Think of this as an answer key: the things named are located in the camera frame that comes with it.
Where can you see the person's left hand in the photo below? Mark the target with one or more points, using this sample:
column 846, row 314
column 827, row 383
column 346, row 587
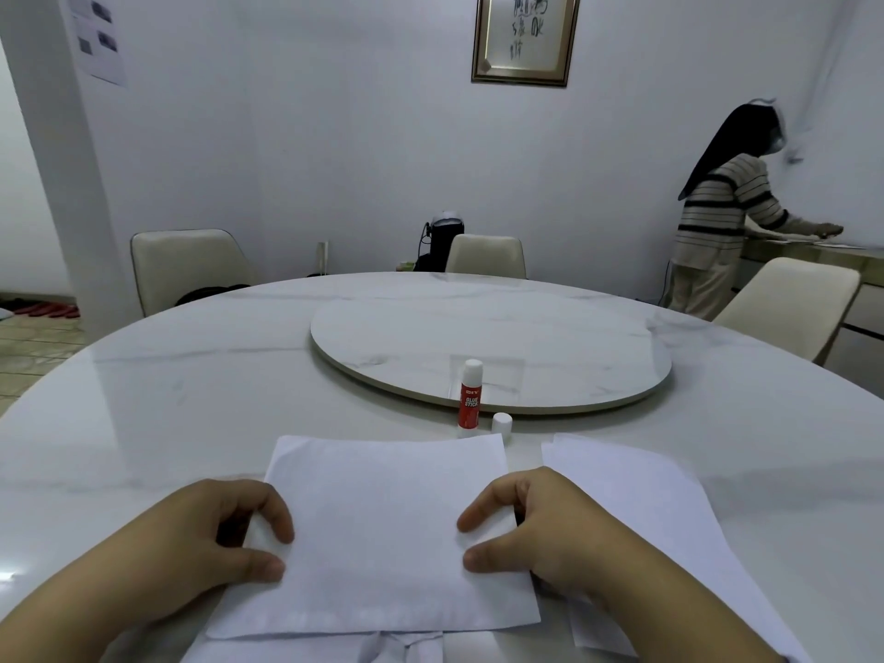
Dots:
column 186, row 538

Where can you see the person's right hand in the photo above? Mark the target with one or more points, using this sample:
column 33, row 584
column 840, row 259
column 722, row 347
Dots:
column 573, row 538

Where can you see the white glue stick cap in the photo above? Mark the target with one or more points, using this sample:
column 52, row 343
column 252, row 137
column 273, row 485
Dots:
column 502, row 421

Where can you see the red white glue stick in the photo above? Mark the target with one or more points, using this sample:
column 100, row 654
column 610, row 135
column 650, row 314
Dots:
column 469, row 400

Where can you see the white paper sheet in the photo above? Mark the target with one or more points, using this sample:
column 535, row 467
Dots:
column 380, row 531

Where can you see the person's left forearm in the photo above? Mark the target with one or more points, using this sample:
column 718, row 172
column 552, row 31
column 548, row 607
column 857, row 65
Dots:
column 76, row 600

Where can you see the black cloth bundle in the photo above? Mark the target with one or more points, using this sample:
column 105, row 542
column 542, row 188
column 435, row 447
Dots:
column 207, row 294

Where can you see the round marble turntable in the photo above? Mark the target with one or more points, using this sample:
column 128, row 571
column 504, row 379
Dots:
column 414, row 331

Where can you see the red slippers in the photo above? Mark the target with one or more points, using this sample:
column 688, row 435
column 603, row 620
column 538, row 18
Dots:
column 48, row 310

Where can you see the cream upholstered chair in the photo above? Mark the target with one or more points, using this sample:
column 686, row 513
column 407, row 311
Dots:
column 183, row 265
column 485, row 255
column 794, row 303

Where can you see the clear plastic tube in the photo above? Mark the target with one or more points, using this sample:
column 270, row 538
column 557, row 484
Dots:
column 323, row 258

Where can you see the white headset device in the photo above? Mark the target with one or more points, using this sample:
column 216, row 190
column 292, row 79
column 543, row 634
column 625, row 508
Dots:
column 445, row 218

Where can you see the beige sideboard cabinet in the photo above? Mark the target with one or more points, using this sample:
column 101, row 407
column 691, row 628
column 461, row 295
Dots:
column 863, row 324

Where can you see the framed calligraphy picture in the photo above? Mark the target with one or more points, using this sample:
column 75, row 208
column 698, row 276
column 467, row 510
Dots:
column 525, row 37

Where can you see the printed wall notice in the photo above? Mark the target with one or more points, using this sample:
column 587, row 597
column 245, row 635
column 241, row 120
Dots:
column 103, row 62

